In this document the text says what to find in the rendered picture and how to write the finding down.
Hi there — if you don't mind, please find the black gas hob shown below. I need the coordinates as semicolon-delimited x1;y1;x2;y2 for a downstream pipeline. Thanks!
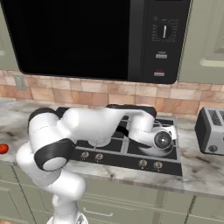
54;106;184;178

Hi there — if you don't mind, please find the pale drawer handle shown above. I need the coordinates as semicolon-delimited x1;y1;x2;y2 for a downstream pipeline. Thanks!
82;206;115;219

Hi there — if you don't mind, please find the sage green drawer front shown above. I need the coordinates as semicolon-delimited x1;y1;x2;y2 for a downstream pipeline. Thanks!
76;199;157;224

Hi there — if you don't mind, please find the dark grey microwave door handle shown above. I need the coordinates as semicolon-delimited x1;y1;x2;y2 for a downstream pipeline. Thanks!
127;0;146;83

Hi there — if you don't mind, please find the grey wall socket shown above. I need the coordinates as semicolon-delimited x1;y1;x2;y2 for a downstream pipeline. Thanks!
13;74;27;91

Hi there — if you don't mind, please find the sage green wall cupboard door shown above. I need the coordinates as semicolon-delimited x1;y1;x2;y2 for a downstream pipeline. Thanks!
0;4;19;72
178;0;224;86

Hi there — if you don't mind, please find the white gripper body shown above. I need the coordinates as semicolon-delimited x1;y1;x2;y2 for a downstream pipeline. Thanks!
137;143;175;158

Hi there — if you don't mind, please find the sage green base cupboard door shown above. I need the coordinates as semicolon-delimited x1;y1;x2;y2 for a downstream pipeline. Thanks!
185;195;224;224
0;172;38;224

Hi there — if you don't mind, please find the red tomato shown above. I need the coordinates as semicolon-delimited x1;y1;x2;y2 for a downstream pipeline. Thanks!
0;143;10;155

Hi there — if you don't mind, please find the black microwave oven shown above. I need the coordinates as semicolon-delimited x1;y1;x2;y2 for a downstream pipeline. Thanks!
0;0;193;85

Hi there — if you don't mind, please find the grey toaster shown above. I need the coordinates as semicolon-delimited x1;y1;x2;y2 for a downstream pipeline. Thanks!
194;106;224;156

